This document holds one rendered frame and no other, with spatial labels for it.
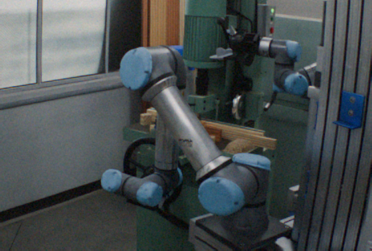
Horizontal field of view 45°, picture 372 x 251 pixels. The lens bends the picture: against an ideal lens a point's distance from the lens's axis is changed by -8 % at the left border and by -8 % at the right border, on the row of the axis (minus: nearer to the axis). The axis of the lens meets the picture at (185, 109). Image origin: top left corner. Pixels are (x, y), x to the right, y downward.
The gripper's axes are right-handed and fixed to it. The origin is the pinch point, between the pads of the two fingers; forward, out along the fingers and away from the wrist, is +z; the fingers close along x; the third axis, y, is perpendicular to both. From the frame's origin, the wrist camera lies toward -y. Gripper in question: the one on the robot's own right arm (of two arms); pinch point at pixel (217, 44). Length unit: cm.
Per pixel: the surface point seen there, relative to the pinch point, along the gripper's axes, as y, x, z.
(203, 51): -4.7, 0.6, 7.9
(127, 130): -26, 33, 39
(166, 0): -83, -108, 123
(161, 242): -62, 68, 19
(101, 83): -92, -29, 141
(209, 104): -28.1, 10.8, 8.7
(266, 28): -20.8, -31.2, -4.5
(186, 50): -4.4, 1.3, 15.9
